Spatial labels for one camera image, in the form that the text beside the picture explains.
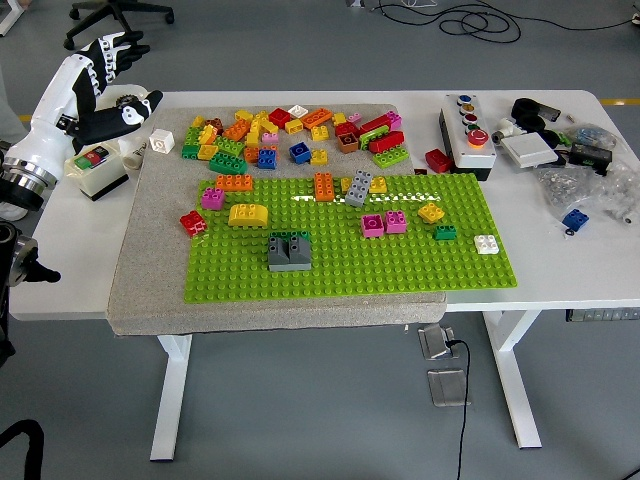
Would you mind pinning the white furniture leg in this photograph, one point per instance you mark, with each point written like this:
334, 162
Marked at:
7, 22

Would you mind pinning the grey-brown mat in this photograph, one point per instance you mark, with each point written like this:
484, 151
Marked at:
300, 315

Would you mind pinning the white pipe fitting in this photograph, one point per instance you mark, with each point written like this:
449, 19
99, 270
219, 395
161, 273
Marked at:
506, 131

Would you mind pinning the white cube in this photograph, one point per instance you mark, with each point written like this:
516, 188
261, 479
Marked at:
161, 142

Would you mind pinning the white brick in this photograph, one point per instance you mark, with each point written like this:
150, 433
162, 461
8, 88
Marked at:
297, 110
486, 245

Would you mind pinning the black power adapter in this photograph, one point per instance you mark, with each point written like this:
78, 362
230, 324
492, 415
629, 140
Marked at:
591, 157

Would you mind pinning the clear bag of screws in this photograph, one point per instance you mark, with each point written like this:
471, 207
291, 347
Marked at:
570, 190

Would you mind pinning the lime brick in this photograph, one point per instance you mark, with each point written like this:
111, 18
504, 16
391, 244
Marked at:
191, 136
229, 146
390, 158

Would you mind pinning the metal floor socket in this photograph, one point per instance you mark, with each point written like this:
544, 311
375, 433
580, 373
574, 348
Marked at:
436, 342
447, 387

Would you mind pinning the white switch box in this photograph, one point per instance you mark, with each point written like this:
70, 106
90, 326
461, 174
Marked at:
100, 182

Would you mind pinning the black office chair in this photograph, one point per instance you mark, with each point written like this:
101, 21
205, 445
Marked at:
117, 12

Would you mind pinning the red printed brick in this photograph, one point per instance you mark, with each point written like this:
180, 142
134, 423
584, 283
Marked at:
192, 222

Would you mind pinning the orange long brick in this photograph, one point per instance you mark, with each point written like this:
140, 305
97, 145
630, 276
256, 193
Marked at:
234, 183

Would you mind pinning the red long brick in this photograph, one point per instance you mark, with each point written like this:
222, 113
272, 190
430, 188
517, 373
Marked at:
387, 142
374, 124

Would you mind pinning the grey long brick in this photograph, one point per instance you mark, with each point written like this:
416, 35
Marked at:
358, 190

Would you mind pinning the white switch plate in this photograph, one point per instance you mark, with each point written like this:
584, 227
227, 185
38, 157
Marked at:
529, 150

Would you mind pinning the table height control panel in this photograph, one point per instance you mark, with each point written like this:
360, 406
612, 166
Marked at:
602, 314

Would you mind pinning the white tube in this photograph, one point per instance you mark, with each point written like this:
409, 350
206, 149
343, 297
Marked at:
134, 159

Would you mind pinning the magenta brick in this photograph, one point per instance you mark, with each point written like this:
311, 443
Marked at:
213, 200
372, 226

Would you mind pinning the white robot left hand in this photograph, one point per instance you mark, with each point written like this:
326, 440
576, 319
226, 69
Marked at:
50, 110

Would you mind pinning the green baseplate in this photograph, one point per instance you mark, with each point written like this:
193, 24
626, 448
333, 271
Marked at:
400, 270

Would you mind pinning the dark metal block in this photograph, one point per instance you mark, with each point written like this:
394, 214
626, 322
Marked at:
551, 113

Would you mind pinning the black gear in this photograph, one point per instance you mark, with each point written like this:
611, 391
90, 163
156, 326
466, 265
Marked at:
125, 102

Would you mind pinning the brown brick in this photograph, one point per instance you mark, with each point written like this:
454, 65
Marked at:
347, 144
215, 123

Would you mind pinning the dark green small brick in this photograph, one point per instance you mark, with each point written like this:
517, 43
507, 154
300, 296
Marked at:
444, 233

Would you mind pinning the grey sloped brick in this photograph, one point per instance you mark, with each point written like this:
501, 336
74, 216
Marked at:
290, 260

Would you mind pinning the yellow narrow brick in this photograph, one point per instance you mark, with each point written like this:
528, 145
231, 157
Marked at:
345, 185

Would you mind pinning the pink small brick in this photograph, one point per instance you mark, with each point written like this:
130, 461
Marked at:
270, 138
354, 118

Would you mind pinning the green long brick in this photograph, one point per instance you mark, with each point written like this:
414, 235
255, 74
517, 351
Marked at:
227, 164
370, 136

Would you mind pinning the push-button control box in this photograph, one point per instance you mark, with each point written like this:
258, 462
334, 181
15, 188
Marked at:
470, 155

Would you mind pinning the blue brick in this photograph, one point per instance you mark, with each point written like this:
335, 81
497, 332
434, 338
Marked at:
300, 152
575, 220
266, 159

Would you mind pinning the yellow curved brick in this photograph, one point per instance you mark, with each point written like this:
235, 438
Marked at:
247, 216

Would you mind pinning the clear bag blue parts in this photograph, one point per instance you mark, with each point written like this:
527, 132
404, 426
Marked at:
590, 136

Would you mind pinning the white table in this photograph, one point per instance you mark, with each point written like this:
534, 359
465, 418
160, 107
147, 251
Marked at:
550, 270

